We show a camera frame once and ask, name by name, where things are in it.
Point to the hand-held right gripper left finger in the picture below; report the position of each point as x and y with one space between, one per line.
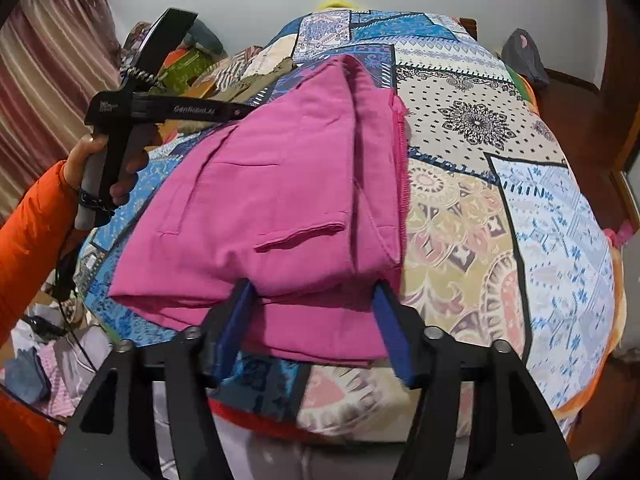
232 325

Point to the pink pants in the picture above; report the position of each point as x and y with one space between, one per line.
275 185

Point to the striped red brown curtain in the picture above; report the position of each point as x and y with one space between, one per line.
50 60

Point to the grey pillow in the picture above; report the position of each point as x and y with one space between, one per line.
207 37

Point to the striped orange white cloth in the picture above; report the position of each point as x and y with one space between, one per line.
225 67

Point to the grey backpack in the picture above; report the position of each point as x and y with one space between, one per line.
522 55

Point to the person's orange jacket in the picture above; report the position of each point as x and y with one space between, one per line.
25 440

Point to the person's left hand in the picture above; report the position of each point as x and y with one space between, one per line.
75 160

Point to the yellow foam tube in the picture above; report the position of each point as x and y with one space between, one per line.
337 2

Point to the pile of papers and boxes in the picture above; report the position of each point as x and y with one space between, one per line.
136 37

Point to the olive green pants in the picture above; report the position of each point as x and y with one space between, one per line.
240 91

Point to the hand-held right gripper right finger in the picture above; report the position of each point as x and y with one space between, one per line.
392 340

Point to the wooden bed footboard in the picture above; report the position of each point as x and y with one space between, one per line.
470 27

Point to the patchwork patterned blanket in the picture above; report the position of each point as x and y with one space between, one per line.
500 210

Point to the person's light grey trousers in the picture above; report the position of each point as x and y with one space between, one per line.
310 460

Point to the person's left forearm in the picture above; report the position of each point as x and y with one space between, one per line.
30 250

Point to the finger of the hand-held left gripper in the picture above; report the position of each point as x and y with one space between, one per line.
235 111

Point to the pile of clothes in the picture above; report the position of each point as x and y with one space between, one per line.
60 360

